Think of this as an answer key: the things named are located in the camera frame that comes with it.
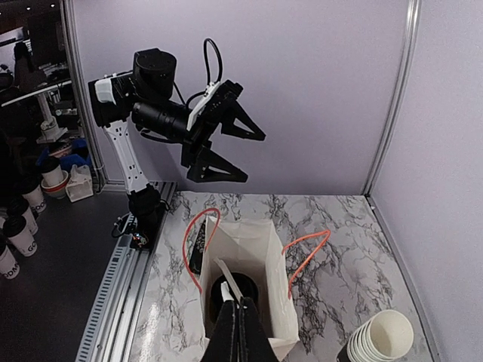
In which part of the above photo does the black coffee cup lid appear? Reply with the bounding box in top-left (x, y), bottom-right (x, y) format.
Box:
top-left (209, 271), bottom-right (260, 325)

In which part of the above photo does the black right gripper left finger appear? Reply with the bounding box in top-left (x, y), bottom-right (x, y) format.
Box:
top-left (202, 300), bottom-right (240, 362)

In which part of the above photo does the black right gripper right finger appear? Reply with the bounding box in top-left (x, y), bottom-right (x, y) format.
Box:
top-left (238, 297), bottom-right (278, 362)

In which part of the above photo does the aluminium frame post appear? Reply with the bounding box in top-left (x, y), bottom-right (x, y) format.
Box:
top-left (361, 0), bottom-right (422, 197)
top-left (60, 1), bottom-right (106, 193)

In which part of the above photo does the white red rimmed bowl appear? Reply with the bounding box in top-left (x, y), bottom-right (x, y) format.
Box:
top-left (41, 170), bottom-right (69, 199)

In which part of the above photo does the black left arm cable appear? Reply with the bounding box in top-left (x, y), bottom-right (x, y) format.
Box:
top-left (141, 37), bottom-right (223, 144)

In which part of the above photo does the white paper takeout bag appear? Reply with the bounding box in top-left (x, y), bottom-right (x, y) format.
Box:
top-left (189, 207), bottom-right (300, 360)

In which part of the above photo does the stack of paper cups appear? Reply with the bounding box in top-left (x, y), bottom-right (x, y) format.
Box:
top-left (335, 309), bottom-right (414, 361)

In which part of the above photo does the background white coffee cup three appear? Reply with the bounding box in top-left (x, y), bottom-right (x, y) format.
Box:
top-left (7, 196), bottom-right (38, 235)

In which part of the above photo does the background cup in bowl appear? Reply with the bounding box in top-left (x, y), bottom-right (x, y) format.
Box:
top-left (40, 156), bottom-right (63, 187)

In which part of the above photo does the black floral tray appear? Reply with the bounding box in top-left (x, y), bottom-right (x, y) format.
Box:
top-left (189, 221), bottom-right (206, 276)

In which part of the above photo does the right aluminium frame post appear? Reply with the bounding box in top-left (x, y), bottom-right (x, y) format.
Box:
top-left (361, 0), bottom-right (422, 197)

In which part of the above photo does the background white coffee cup four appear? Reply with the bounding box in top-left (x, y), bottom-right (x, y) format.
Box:
top-left (20, 177), bottom-right (47, 215)

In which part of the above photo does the aluminium table edge rail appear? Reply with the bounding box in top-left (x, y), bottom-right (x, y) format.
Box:
top-left (75, 182), bottom-right (177, 361)

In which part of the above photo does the background white coffee cup one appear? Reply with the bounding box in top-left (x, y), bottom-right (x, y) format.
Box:
top-left (0, 235), bottom-right (20, 280)

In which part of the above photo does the single white straw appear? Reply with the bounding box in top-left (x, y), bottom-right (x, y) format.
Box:
top-left (214, 257), bottom-right (243, 302)

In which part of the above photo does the background white coffee cup two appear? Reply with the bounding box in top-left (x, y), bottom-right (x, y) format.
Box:
top-left (3, 216), bottom-right (37, 257)

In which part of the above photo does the left aluminium frame post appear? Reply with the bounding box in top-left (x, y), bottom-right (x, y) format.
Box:
top-left (60, 1), bottom-right (106, 193)

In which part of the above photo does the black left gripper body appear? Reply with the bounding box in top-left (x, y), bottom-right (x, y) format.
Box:
top-left (180, 112), bottom-right (221, 170)

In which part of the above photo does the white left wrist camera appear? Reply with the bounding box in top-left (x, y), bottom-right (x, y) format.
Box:
top-left (186, 80), bottom-right (244, 131)

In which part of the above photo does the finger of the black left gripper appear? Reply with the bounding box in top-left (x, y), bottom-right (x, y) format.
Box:
top-left (186, 146), bottom-right (248, 183)
top-left (219, 99), bottom-right (266, 141)

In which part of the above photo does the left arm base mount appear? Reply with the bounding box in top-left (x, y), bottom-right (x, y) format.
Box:
top-left (111, 210), bottom-right (165, 250)

